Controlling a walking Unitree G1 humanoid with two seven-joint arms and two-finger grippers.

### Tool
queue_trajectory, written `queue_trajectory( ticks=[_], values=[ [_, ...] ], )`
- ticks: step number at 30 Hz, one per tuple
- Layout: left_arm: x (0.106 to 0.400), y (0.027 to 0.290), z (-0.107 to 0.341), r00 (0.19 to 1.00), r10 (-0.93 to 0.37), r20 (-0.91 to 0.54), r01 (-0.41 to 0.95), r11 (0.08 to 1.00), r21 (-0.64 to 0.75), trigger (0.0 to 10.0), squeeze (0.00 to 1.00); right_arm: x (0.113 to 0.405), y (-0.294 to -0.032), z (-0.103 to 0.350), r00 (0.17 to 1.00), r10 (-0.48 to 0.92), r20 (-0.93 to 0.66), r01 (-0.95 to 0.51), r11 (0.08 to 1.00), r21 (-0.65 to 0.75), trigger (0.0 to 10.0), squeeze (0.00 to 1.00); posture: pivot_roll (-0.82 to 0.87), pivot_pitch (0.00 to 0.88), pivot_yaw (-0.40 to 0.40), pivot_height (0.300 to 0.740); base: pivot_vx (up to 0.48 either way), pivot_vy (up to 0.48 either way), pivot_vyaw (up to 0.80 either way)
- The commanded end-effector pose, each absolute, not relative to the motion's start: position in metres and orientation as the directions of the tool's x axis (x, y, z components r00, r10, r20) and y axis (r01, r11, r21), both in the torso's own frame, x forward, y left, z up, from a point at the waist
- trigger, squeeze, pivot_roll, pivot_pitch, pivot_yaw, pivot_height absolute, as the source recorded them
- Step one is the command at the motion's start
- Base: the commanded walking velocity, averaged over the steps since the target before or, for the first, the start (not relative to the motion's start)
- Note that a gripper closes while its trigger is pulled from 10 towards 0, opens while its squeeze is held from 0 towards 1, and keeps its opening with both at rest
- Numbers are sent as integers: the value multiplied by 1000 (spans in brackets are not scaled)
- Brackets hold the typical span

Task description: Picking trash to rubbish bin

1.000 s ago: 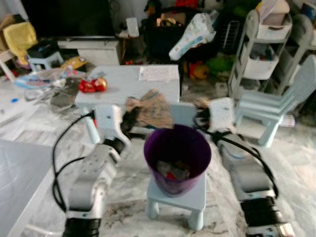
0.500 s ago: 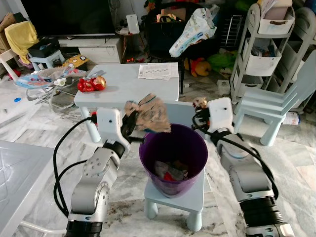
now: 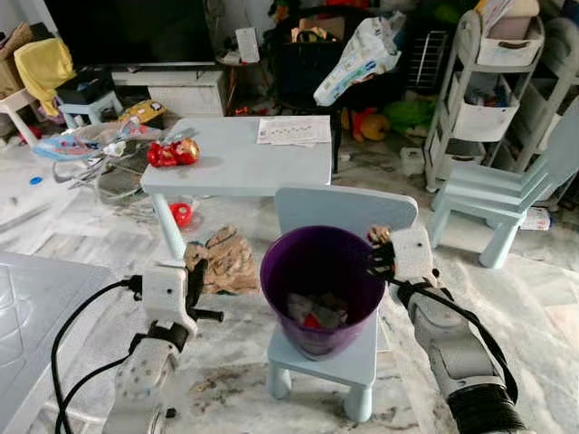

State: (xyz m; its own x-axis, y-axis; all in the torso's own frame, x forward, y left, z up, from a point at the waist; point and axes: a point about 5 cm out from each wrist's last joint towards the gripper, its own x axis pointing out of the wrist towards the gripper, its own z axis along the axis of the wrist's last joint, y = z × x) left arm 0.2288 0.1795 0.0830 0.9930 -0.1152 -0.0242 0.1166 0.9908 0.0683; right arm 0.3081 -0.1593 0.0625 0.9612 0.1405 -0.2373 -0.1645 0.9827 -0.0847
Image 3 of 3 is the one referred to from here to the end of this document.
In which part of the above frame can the shiny red toy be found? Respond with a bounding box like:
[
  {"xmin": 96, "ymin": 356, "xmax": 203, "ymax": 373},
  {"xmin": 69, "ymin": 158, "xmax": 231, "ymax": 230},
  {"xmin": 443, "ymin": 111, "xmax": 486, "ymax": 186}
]
[{"xmin": 147, "ymin": 137, "xmax": 201, "ymax": 169}]

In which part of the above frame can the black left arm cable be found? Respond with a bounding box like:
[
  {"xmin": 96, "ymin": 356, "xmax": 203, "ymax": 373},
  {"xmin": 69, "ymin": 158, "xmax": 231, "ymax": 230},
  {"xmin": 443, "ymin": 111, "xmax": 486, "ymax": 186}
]
[{"xmin": 50, "ymin": 277, "xmax": 146, "ymax": 434}]

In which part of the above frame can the green plush toy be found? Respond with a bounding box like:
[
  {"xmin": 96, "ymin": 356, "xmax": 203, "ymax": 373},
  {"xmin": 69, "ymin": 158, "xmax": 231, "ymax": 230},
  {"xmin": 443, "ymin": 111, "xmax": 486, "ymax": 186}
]
[{"xmin": 384, "ymin": 98, "xmax": 437, "ymax": 137}]

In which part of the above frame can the white blue diaper pack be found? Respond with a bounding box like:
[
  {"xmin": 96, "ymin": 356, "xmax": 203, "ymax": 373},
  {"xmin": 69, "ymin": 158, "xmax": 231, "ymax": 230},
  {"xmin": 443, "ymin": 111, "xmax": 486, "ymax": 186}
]
[{"xmin": 313, "ymin": 13, "xmax": 408, "ymax": 109}]

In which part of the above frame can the brown paper bag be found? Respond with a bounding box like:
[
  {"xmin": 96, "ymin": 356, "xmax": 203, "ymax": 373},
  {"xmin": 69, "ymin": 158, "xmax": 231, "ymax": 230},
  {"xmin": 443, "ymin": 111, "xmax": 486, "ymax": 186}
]
[{"xmin": 185, "ymin": 226, "xmax": 261, "ymax": 296}]

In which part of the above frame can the small light blue stool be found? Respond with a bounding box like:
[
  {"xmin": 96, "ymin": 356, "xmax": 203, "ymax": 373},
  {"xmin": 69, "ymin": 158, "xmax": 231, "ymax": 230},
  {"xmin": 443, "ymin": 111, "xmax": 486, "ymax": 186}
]
[{"xmin": 56, "ymin": 89, "xmax": 125, "ymax": 129}]

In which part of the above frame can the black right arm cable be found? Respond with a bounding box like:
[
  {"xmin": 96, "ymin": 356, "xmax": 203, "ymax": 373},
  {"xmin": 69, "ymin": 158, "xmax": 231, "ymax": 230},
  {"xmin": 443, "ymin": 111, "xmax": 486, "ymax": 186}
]
[{"xmin": 389, "ymin": 277, "xmax": 519, "ymax": 404}]

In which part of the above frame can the crumpled white paper trash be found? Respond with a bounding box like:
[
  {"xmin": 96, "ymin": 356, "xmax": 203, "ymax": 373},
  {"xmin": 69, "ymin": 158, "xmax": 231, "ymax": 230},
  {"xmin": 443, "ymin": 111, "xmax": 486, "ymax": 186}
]
[{"xmin": 287, "ymin": 291, "xmax": 350, "ymax": 332}]

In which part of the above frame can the light blue plastic chair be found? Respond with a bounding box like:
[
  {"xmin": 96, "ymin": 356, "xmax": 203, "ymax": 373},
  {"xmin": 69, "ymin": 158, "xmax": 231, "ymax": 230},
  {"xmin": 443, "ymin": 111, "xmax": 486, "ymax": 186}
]
[
  {"xmin": 267, "ymin": 186, "xmax": 420, "ymax": 424},
  {"xmin": 429, "ymin": 95, "xmax": 579, "ymax": 270}
]

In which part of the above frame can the white tiered storage rack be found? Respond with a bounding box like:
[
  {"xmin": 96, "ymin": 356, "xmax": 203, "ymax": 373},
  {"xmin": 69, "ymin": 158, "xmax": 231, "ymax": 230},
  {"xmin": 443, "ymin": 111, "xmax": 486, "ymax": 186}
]
[{"xmin": 423, "ymin": 7, "xmax": 579, "ymax": 193}]

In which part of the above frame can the white television cabinet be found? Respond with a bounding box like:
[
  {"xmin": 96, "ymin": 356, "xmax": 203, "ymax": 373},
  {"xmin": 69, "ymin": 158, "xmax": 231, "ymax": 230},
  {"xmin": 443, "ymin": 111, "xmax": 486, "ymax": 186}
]
[{"xmin": 109, "ymin": 65, "xmax": 229, "ymax": 118}]

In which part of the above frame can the grey plastic table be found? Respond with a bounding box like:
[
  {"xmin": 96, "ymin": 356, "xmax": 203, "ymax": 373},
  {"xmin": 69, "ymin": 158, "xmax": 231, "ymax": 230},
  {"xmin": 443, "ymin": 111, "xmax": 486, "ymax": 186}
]
[{"xmin": 0, "ymin": 251, "xmax": 120, "ymax": 434}]

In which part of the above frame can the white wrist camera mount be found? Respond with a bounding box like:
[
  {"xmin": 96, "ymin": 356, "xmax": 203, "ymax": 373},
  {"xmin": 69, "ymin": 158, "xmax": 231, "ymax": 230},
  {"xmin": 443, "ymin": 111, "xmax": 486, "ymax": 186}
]
[
  {"xmin": 142, "ymin": 262, "xmax": 198, "ymax": 335},
  {"xmin": 391, "ymin": 226, "xmax": 436, "ymax": 287}
]

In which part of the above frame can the black television screen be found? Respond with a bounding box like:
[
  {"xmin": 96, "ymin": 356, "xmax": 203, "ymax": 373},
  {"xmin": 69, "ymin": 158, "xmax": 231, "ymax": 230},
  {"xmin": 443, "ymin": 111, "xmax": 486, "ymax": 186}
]
[{"xmin": 43, "ymin": 0, "xmax": 219, "ymax": 68}]

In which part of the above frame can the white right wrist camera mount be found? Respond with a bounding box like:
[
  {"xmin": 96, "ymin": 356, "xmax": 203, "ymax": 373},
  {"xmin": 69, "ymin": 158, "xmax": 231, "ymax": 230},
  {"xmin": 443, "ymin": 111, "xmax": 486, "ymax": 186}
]
[{"xmin": 391, "ymin": 226, "xmax": 436, "ymax": 287}]

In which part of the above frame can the light blue kids table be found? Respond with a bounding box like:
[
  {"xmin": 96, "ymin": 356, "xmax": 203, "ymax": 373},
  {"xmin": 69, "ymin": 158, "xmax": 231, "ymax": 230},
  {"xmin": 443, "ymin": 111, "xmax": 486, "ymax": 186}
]
[{"xmin": 140, "ymin": 116, "xmax": 334, "ymax": 263}]

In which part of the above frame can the yellow cloth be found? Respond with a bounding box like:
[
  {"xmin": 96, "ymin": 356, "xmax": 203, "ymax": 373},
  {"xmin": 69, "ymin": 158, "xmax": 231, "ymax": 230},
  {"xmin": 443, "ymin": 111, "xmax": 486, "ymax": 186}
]
[{"xmin": 13, "ymin": 37, "xmax": 76, "ymax": 116}]

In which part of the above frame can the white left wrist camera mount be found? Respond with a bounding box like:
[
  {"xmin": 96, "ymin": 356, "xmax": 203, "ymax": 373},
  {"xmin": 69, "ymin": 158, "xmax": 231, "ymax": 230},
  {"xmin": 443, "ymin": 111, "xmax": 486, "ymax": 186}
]
[{"xmin": 142, "ymin": 262, "xmax": 198, "ymax": 335}]

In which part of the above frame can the yellow red toy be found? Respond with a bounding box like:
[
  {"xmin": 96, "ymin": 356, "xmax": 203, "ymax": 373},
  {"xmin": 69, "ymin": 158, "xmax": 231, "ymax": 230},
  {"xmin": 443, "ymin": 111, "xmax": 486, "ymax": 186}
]
[{"xmin": 348, "ymin": 108, "xmax": 392, "ymax": 143}]

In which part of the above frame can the black fabric basket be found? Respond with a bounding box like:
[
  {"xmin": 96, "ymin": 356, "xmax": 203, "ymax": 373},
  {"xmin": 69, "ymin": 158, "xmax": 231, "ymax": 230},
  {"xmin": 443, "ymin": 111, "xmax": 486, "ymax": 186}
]
[{"xmin": 270, "ymin": 18, "xmax": 385, "ymax": 111}]

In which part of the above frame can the white printed paper sheet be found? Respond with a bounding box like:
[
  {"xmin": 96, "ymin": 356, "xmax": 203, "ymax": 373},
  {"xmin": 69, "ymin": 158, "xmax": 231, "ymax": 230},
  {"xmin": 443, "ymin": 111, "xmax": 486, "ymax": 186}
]
[{"xmin": 256, "ymin": 117, "xmax": 333, "ymax": 148}]

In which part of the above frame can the blue pink plastic toy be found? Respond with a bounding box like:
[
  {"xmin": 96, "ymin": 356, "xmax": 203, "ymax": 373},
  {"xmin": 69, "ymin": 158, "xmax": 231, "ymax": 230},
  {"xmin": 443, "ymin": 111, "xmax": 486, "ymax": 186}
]
[{"xmin": 33, "ymin": 121, "xmax": 166, "ymax": 165}]

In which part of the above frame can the small red ring toy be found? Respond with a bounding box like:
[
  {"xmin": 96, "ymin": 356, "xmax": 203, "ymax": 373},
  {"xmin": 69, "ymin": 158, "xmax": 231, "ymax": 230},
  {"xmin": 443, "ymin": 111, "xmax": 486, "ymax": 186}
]
[{"xmin": 169, "ymin": 202, "xmax": 195, "ymax": 230}]

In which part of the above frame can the yellow snack packet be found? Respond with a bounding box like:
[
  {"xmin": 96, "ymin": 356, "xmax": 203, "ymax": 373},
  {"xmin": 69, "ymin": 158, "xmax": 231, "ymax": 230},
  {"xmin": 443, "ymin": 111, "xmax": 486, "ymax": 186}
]
[{"xmin": 119, "ymin": 99, "xmax": 169, "ymax": 127}]

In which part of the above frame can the purple plastic rubbish bin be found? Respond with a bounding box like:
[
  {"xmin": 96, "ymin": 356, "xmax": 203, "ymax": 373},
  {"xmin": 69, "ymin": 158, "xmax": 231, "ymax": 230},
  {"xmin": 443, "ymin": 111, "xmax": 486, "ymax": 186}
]
[{"xmin": 261, "ymin": 226, "xmax": 387, "ymax": 362}]

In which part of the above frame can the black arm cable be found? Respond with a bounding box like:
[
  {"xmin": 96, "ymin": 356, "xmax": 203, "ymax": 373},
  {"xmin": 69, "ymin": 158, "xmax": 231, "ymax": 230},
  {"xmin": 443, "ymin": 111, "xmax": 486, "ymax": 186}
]
[
  {"xmin": 50, "ymin": 277, "xmax": 146, "ymax": 434},
  {"xmin": 389, "ymin": 277, "xmax": 519, "ymax": 404}
]

